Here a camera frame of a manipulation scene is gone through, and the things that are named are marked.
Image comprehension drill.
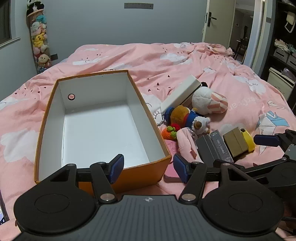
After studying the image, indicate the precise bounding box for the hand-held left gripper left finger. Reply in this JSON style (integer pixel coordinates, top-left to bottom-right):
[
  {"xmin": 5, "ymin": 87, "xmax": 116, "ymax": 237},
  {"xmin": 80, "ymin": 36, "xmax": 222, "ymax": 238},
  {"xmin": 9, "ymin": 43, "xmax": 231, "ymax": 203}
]
[{"xmin": 50, "ymin": 153, "xmax": 125, "ymax": 204}]

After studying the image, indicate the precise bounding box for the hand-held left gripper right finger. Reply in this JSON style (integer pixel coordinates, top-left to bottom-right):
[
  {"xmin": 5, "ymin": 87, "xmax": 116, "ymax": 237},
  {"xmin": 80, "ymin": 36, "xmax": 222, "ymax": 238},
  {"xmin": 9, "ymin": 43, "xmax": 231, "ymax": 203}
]
[{"xmin": 173, "ymin": 153, "xmax": 250, "ymax": 203}]

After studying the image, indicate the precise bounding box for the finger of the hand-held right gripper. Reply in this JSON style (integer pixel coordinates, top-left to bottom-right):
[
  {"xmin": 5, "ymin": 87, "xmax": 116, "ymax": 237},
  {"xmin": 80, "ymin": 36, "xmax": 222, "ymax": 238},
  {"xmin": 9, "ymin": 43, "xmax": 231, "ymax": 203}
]
[
  {"xmin": 254, "ymin": 130, "xmax": 296, "ymax": 147},
  {"xmin": 214, "ymin": 156, "xmax": 289, "ymax": 176}
]

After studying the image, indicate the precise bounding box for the pink box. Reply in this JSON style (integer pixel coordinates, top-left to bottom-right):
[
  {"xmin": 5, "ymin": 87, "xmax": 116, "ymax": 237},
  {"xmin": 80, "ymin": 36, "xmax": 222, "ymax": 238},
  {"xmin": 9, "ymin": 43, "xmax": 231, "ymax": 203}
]
[{"xmin": 164, "ymin": 161, "xmax": 181, "ymax": 183}]

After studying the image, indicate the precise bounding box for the yellow round tape measure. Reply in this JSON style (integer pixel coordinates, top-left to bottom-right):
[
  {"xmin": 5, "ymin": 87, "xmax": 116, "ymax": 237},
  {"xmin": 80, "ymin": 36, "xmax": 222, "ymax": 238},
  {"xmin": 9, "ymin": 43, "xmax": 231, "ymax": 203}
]
[{"xmin": 240, "ymin": 128, "xmax": 256, "ymax": 153}]

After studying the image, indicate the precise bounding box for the pink cloth pouch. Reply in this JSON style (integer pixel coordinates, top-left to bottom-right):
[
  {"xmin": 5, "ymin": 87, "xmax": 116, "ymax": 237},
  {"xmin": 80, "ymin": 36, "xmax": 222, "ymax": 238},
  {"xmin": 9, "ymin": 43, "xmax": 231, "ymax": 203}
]
[{"xmin": 165, "ymin": 128, "xmax": 199, "ymax": 160}]

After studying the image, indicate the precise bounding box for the gold box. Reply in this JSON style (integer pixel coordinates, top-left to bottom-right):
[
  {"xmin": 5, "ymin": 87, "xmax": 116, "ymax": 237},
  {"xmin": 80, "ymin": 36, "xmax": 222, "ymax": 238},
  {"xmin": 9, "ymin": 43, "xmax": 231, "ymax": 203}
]
[{"xmin": 223, "ymin": 127, "xmax": 249, "ymax": 158}]

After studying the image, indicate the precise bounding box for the dark grey box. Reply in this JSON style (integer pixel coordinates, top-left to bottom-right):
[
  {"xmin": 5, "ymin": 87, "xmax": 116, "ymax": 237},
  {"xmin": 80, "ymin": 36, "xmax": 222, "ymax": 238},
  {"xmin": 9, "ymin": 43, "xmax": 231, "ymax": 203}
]
[{"xmin": 195, "ymin": 130, "xmax": 234, "ymax": 166}]

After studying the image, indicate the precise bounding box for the orange crochet carrot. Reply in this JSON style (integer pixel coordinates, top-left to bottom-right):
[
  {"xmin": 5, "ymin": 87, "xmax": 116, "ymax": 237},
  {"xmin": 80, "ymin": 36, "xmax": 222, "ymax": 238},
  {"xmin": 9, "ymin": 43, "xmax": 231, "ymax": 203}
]
[{"xmin": 161, "ymin": 124, "xmax": 182, "ymax": 140}]

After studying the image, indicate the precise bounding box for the orange cardboard box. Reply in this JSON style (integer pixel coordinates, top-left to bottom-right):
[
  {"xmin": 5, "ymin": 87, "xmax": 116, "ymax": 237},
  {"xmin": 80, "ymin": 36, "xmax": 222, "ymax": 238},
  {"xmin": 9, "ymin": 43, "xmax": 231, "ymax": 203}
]
[{"xmin": 34, "ymin": 70, "xmax": 172, "ymax": 194}]

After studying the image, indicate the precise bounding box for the bear plush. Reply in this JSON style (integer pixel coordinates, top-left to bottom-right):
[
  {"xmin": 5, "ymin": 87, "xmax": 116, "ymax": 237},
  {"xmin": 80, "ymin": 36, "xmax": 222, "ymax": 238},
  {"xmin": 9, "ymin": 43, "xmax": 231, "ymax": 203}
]
[{"xmin": 157, "ymin": 105, "xmax": 211, "ymax": 134}]

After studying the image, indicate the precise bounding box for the white plush with striped hat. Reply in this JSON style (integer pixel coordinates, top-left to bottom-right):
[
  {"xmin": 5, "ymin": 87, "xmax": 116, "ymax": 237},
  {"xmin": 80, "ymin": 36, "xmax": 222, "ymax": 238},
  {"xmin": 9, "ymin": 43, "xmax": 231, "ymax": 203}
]
[{"xmin": 191, "ymin": 82, "xmax": 228, "ymax": 115}]

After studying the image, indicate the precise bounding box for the white rectangular box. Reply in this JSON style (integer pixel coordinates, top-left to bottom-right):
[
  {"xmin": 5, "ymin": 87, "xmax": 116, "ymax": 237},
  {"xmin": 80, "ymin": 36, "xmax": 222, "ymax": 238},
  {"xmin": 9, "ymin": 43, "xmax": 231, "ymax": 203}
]
[{"xmin": 160, "ymin": 75, "xmax": 201, "ymax": 116}]

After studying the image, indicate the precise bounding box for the white storage bin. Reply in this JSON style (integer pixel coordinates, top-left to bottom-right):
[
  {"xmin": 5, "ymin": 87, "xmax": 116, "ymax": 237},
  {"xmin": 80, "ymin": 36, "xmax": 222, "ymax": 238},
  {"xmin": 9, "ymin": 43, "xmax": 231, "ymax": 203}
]
[{"xmin": 268, "ymin": 67, "xmax": 295, "ymax": 99}]

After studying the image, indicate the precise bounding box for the grey patterned storage bin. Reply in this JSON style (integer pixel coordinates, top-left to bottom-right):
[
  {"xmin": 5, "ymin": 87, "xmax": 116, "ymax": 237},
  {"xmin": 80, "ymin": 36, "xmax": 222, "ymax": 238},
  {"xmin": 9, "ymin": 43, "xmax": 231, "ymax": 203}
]
[{"xmin": 273, "ymin": 47, "xmax": 294, "ymax": 66}]

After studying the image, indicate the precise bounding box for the dark chair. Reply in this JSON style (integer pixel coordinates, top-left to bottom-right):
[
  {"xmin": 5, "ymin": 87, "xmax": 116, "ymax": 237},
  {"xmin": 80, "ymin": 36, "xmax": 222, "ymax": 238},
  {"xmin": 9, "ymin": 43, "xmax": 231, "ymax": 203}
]
[{"xmin": 236, "ymin": 25, "xmax": 249, "ymax": 57}]

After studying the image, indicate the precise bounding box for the dark wardrobe shelf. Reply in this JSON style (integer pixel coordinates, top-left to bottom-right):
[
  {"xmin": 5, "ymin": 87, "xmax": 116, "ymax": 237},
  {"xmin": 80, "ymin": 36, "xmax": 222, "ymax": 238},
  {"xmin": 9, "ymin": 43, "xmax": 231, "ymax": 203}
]
[{"xmin": 266, "ymin": 0, "xmax": 296, "ymax": 101}]

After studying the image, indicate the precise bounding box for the white hanging bag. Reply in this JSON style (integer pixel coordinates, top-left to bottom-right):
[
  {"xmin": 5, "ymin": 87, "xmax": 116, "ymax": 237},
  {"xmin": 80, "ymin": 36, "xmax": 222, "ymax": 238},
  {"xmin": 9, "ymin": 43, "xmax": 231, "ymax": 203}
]
[{"xmin": 284, "ymin": 11, "xmax": 296, "ymax": 33}]

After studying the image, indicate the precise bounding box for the white door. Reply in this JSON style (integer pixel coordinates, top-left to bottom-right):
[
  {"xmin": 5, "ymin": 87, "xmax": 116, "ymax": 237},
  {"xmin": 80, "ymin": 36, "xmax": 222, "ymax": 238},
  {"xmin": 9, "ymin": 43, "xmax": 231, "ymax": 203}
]
[{"xmin": 202, "ymin": 0, "xmax": 237, "ymax": 45}]

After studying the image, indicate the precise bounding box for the monkey plush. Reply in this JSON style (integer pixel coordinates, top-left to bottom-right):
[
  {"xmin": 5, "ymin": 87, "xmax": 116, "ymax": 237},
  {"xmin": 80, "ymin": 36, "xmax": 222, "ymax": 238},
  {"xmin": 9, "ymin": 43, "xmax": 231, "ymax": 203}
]
[{"xmin": 37, "ymin": 54, "xmax": 52, "ymax": 69}]

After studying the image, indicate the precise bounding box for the yellow plush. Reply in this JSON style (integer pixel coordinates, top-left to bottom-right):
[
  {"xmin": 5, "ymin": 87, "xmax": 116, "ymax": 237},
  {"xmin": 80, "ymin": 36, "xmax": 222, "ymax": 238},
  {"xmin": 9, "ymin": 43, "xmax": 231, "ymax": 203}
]
[{"xmin": 33, "ymin": 34, "xmax": 45, "ymax": 48}]

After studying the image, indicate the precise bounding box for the hanging clear plush organizer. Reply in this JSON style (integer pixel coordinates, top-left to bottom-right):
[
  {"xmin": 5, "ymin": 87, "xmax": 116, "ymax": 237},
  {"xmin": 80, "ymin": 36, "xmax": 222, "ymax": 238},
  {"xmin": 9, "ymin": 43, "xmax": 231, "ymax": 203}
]
[{"xmin": 26, "ymin": 9, "xmax": 53, "ymax": 75}]

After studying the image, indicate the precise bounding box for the panda plush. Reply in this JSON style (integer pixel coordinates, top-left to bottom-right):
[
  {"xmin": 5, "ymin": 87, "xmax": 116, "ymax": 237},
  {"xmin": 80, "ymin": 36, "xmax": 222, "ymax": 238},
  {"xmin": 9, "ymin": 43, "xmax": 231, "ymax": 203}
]
[{"xmin": 26, "ymin": 0, "xmax": 45, "ymax": 12}]

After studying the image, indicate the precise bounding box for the window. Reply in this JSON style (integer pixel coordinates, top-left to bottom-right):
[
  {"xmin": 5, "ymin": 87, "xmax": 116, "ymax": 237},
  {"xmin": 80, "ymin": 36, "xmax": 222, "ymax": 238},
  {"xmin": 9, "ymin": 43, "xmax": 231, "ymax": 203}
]
[{"xmin": 0, "ymin": 0, "xmax": 12, "ymax": 46}]

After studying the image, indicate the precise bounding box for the black door handle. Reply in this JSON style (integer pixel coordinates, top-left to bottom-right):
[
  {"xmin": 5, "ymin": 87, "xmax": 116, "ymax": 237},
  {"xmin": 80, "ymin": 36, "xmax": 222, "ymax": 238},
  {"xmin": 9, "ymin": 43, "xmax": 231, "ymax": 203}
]
[{"xmin": 206, "ymin": 11, "xmax": 217, "ymax": 29}]

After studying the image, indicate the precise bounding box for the grey wall switch panel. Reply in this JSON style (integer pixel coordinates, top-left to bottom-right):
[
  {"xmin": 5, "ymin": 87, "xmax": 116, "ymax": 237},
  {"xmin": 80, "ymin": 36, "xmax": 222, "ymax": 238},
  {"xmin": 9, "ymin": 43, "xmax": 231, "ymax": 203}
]
[{"xmin": 124, "ymin": 3, "xmax": 154, "ymax": 10}]

